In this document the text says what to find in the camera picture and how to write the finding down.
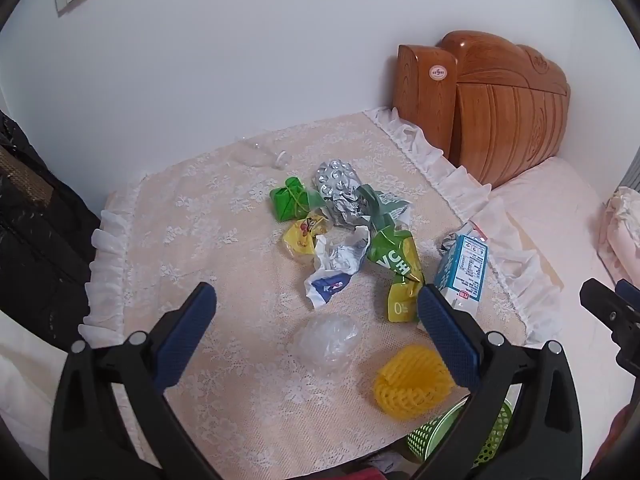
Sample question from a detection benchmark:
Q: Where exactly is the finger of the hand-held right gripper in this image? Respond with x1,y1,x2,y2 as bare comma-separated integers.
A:
615,279,640,312
580,278,640,333

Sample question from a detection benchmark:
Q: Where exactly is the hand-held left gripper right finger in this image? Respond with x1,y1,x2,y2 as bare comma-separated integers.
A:
416,283,583,480

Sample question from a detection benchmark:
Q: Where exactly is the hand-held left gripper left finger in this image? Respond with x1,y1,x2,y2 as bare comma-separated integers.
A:
50,281,221,480

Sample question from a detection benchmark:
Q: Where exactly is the green mesh basket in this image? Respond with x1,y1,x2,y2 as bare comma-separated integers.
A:
406,399,516,467

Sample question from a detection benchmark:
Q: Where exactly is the clear plastic bag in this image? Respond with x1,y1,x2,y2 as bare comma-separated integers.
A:
292,314,364,376

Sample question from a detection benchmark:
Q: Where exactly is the yellow foam fruit net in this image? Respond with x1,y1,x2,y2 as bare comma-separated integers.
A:
374,343,457,419

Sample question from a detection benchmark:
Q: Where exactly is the folded pink blanket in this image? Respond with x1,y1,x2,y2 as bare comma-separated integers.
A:
599,186,640,283

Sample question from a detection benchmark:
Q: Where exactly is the blue and white carton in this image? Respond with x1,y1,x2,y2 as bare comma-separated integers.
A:
433,233,489,317

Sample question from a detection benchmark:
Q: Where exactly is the bed with pink sheet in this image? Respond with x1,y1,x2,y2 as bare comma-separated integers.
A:
472,155,640,461

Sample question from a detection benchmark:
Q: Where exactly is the green and yellow packet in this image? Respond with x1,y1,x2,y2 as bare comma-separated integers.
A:
366,226,426,324

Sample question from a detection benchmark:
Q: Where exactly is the lace tablecloth with ruffles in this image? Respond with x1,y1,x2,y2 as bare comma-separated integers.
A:
79,106,564,467

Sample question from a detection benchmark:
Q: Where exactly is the grey curtain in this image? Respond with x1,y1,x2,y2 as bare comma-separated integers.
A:
619,146,640,192

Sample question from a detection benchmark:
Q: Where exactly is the white and blue crumpled wrapper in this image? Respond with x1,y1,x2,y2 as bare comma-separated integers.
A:
302,225,374,309

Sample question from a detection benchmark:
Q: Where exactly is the yellow crumpled wrapper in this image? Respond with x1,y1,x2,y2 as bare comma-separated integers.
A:
281,211,329,261

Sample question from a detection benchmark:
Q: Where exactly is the green and white wrapper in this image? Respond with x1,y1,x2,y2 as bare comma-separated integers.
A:
356,184,412,233

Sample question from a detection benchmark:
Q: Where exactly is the white cloth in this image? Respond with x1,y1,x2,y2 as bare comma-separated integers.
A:
0,310,148,480

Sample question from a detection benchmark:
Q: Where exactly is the dark quilted jacket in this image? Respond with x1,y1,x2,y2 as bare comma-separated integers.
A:
0,109,104,358

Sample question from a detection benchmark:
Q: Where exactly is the silver blister pack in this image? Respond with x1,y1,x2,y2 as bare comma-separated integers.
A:
312,158,373,228

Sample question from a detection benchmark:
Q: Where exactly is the wooden headboard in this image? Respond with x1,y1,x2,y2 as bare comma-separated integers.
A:
392,30,572,187

